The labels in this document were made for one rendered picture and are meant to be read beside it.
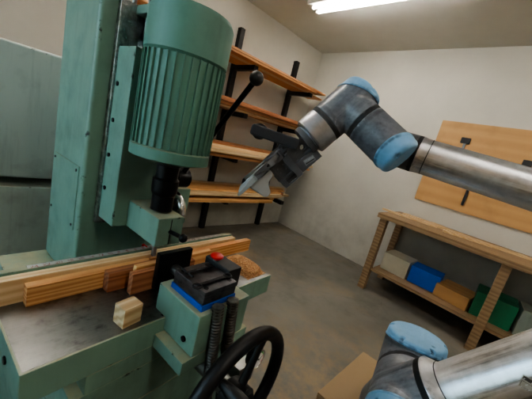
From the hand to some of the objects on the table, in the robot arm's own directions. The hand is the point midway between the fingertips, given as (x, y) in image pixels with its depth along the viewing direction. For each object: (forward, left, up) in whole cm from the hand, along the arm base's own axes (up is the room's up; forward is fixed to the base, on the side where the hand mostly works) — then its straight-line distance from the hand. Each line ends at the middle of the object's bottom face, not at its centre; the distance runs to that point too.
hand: (238, 187), depth 68 cm
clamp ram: (+11, -5, -26) cm, 29 cm away
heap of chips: (-14, -5, -27) cm, 31 cm away
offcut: (+25, -2, -26) cm, 36 cm away
